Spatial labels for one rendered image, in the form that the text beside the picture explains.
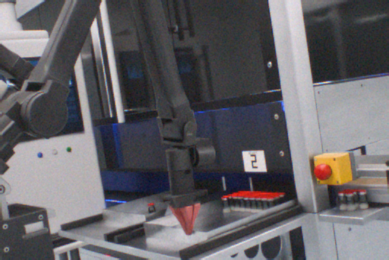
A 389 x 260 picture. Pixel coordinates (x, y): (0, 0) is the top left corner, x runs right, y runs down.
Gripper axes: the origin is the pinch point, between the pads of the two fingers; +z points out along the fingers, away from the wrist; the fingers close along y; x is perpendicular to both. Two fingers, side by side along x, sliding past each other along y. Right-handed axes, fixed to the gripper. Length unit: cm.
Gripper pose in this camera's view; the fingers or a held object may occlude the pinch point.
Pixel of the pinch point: (188, 231)
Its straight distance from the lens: 120.1
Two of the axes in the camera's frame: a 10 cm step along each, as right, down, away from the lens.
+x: -6.3, 0.7, 7.8
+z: 1.3, 9.9, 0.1
